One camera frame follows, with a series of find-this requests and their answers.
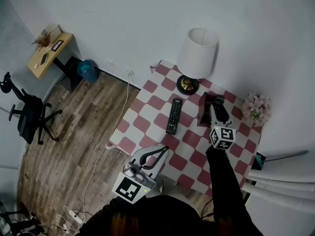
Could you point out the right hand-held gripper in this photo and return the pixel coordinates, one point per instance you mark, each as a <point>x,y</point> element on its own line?
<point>222,136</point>

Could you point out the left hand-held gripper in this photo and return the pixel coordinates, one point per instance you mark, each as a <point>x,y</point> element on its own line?
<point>131,187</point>

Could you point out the brown wooden organizer box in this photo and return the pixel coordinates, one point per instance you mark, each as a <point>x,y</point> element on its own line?
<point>203,112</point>

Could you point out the silver remote control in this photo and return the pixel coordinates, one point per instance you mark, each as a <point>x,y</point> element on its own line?
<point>220,97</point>

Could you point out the large black remote control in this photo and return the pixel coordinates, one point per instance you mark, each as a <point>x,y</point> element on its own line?
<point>174,115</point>

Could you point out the person's left forearm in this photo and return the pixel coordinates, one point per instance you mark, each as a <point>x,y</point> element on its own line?
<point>123,204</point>

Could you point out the person's right forearm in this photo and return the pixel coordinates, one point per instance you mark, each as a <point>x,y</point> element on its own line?
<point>221,176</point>

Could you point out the teal box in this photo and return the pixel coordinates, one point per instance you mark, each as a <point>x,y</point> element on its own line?
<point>258,161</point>

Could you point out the pale rectangular box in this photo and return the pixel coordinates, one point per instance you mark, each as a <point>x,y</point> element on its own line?
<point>53,29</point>

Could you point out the person's beige trousers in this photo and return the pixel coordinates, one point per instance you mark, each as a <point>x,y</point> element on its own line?
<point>169,184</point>

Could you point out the pink checkered tablecloth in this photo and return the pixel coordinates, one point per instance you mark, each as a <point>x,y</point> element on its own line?
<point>147,122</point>

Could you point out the pink flower bouquet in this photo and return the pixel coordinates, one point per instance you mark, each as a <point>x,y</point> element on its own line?
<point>257,106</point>

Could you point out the person's black top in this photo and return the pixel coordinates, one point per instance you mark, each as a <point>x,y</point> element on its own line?
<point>167,213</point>

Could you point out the white table lamp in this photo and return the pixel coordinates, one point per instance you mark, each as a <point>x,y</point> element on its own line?
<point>197,53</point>

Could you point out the white curtains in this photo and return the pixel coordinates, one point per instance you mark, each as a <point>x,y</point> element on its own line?
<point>283,181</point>

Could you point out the teal trash bin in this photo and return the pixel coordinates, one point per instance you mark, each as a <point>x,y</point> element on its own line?
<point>87,71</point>

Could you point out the black office chair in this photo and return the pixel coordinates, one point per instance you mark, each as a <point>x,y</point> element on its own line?
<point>29,122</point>

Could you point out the black equipment stand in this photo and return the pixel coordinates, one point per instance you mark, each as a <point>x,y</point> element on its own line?
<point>19,224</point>

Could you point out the yellow wooden side desk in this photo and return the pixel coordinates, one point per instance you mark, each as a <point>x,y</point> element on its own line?
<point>38,66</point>

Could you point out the black phone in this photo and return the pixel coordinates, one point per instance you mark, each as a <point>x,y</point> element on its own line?
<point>44,59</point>

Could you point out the black desk sign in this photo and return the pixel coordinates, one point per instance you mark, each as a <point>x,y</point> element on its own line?
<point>57,45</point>

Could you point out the dried brown plant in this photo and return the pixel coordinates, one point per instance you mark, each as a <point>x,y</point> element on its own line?
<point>41,40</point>

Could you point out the white wall socket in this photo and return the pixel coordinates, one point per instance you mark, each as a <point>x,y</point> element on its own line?
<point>130,71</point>

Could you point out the blank white wall plate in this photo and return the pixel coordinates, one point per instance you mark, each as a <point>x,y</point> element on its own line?
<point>110,63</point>

